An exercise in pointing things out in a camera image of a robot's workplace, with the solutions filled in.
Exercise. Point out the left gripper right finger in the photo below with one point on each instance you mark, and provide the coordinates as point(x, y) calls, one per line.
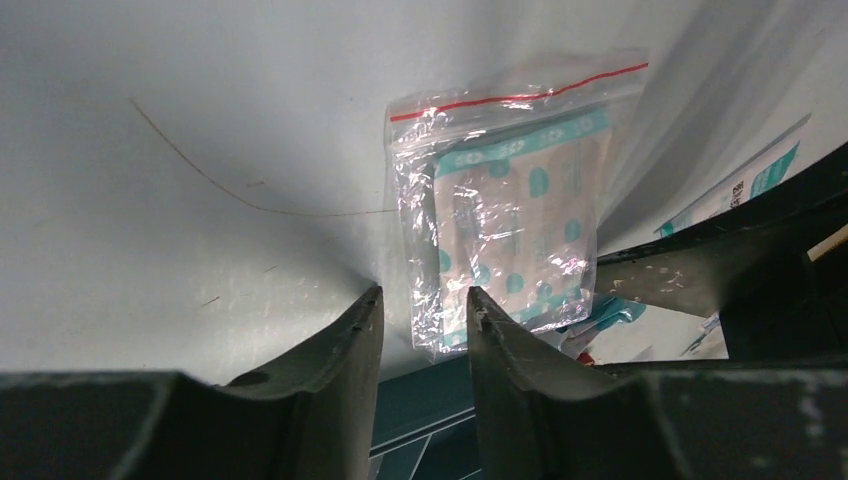
point(543, 415)

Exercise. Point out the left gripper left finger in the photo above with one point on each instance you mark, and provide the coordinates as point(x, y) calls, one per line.
point(307, 414)

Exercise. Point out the zip bag of bandages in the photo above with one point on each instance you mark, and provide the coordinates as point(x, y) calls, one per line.
point(499, 184)

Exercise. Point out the small red cap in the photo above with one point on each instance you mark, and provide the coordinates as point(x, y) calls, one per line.
point(586, 359)

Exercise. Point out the teal divided plastic tray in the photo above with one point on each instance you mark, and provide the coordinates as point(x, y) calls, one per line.
point(424, 426)

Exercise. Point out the twisted teal wrapper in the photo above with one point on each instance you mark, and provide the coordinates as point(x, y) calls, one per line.
point(607, 311)

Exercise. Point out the white flat labelled packet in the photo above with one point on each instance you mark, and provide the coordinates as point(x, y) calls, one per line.
point(771, 166)

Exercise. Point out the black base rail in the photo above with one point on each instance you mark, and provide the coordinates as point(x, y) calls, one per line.
point(774, 269)

